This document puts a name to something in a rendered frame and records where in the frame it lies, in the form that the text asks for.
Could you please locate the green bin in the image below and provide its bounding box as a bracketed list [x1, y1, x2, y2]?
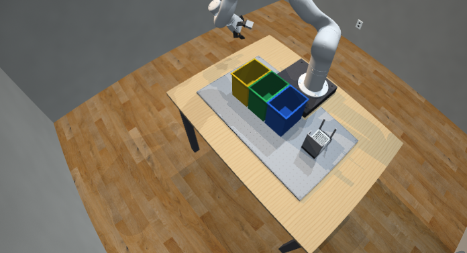
[248, 71, 290, 121]

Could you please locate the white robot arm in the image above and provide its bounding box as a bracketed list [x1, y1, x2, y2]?
[208, 0, 341, 98]

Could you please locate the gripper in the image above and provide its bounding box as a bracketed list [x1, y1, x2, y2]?
[227, 15, 245, 39]

